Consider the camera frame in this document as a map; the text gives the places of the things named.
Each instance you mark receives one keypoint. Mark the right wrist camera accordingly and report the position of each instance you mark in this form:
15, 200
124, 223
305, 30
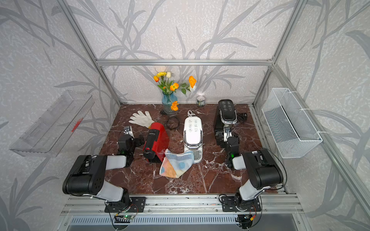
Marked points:
227, 132

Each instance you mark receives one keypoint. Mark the small green can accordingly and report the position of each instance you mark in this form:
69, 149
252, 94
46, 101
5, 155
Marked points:
200, 101

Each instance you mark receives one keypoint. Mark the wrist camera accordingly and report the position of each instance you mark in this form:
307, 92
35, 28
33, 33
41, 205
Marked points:
227, 132
128, 131

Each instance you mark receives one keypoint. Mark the blue glass vase with flowers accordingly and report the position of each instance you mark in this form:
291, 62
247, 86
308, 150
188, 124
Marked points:
169, 89

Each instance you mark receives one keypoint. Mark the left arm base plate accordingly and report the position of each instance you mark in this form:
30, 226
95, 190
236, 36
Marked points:
135, 204

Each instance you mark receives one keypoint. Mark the white coffee machine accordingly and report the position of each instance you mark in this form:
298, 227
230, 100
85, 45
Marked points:
193, 137

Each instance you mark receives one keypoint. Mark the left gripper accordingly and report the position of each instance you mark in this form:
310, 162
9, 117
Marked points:
137, 141

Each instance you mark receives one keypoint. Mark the white work glove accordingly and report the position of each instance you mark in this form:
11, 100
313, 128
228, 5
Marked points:
142, 119

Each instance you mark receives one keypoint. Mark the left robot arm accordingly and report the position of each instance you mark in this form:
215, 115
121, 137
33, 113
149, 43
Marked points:
87, 175

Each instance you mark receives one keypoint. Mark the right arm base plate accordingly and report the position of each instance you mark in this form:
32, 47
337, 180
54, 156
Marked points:
235, 204

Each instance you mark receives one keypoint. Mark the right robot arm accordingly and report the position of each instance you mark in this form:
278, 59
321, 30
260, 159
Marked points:
263, 171

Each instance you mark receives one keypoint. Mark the black coffee machine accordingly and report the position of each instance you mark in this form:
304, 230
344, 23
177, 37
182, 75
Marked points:
225, 115

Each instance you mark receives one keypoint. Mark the colourful striped cloth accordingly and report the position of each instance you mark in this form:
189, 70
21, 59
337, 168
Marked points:
175, 165

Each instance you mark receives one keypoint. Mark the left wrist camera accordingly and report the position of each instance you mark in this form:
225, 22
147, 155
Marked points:
128, 131

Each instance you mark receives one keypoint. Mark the clear plastic wall shelf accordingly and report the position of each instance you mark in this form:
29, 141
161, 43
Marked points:
50, 133

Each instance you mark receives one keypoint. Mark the red coffee machine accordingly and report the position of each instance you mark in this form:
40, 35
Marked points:
156, 144

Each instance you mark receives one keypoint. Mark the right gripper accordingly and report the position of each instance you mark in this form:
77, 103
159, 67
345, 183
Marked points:
230, 139

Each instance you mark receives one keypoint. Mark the white wire basket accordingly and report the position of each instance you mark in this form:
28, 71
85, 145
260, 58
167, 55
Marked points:
292, 130

